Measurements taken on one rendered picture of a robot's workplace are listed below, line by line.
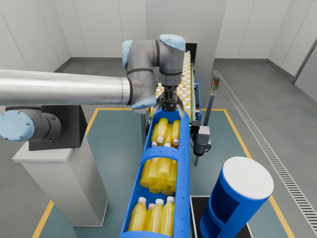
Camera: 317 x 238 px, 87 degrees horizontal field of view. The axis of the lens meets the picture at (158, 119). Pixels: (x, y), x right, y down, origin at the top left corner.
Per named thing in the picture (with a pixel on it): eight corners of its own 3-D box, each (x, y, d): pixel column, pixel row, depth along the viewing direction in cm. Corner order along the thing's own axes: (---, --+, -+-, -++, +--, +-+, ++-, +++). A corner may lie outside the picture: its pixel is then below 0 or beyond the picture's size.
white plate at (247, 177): (241, 149, 114) (240, 151, 115) (213, 169, 102) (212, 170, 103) (283, 181, 96) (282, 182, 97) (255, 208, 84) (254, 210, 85)
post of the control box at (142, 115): (144, 170, 220) (139, 108, 158) (145, 167, 224) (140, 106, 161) (147, 170, 220) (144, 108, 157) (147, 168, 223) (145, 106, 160)
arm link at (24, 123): (21, 142, 94) (-7, 144, 77) (20, 112, 95) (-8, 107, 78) (50, 139, 95) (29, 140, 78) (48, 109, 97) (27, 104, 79)
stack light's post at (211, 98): (194, 165, 227) (210, 95, 158) (194, 163, 230) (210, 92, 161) (196, 165, 227) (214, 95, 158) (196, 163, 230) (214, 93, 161)
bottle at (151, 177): (155, 184, 90) (160, 157, 105) (161, 178, 86) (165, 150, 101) (144, 180, 89) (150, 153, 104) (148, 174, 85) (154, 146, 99)
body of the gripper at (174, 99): (158, 112, 72) (158, 87, 64) (161, 101, 78) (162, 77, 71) (176, 114, 71) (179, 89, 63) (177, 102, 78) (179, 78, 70)
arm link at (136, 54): (122, 68, 53) (161, 66, 54) (119, 33, 54) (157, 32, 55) (124, 78, 62) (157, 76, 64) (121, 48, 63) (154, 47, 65)
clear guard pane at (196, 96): (193, 148, 190) (200, 115, 160) (192, 109, 250) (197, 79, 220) (194, 148, 190) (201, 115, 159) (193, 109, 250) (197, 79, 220)
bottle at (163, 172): (154, 176, 87) (159, 149, 101) (167, 181, 87) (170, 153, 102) (158, 169, 82) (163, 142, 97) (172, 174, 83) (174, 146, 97)
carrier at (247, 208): (213, 207, 170) (192, 225, 157) (240, 150, 115) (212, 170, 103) (237, 234, 152) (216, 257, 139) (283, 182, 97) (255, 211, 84)
